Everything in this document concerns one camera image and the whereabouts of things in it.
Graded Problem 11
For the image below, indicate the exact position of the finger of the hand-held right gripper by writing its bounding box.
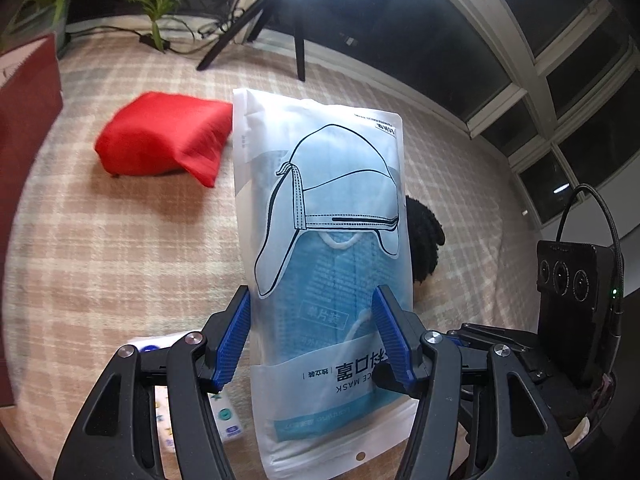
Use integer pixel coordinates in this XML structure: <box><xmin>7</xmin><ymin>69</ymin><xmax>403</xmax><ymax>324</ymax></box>
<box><xmin>446</xmin><ymin>324</ymin><xmax>538</xmax><ymax>361</ymax></box>

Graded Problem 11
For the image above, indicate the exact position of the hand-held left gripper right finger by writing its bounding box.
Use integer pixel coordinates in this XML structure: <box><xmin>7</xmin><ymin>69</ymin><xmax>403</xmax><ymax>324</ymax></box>
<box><xmin>371</xmin><ymin>284</ymin><xmax>581</xmax><ymax>480</ymax></box>

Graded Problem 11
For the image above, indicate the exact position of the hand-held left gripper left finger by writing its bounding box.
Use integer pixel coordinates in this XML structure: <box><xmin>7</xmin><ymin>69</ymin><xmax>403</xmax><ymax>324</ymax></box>
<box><xmin>52</xmin><ymin>285</ymin><xmax>252</xmax><ymax>480</ymax></box>

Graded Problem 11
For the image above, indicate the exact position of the black knit glove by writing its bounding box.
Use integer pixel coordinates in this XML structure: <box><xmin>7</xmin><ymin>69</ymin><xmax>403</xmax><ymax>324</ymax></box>
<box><xmin>405</xmin><ymin>195</ymin><xmax>446</xmax><ymax>286</ymax></box>

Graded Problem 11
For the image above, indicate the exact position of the blue face mask packet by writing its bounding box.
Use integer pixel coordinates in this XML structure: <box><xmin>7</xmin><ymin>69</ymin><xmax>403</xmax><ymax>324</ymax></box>
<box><xmin>232</xmin><ymin>87</ymin><xmax>416</xmax><ymax>480</ymax></box>

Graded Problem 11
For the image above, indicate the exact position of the red cloth pouch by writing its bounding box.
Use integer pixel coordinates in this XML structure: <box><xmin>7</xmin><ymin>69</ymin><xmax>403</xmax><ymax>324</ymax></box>
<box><xmin>95</xmin><ymin>91</ymin><xmax>234</xmax><ymax>188</ymax></box>

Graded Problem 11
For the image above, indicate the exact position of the dark red cardboard box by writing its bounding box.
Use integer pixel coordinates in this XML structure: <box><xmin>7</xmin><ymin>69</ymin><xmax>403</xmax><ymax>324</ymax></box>
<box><xmin>0</xmin><ymin>32</ymin><xmax>65</xmax><ymax>406</ymax></box>

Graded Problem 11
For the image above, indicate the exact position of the white printed tissue packet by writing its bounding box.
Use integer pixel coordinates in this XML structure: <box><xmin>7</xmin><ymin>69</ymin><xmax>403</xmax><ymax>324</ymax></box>
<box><xmin>136</xmin><ymin>334</ymin><xmax>246</xmax><ymax>455</ymax></box>

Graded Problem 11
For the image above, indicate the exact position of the black tripod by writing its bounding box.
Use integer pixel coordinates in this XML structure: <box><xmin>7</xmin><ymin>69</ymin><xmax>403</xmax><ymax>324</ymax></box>
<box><xmin>196</xmin><ymin>0</ymin><xmax>307</xmax><ymax>82</ymax></box>

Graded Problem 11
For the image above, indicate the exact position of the potted spider plant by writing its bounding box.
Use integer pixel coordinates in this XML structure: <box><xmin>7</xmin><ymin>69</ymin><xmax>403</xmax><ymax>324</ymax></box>
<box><xmin>0</xmin><ymin>0</ymin><xmax>211</xmax><ymax>56</ymax></box>

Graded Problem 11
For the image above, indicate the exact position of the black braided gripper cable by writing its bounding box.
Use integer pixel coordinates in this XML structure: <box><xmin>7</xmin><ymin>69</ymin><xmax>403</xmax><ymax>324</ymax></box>
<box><xmin>556</xmin><ymin>185</ymin><xmax>626</xmax><ymax>301</ymax></box>

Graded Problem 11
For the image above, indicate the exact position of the white window frame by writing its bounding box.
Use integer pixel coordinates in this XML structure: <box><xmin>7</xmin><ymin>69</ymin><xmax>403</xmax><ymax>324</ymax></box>
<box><xmin>425</xmin><ymin>0</ymin><xmax>640</xmax><ymax>231</ymax></box>

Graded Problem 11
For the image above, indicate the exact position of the black power cable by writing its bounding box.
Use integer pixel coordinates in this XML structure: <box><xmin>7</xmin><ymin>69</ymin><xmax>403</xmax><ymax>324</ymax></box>
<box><xmin>65</xmin><ymin>7</ymin><xmax>241</xmax><ymax>56</ymax></box>

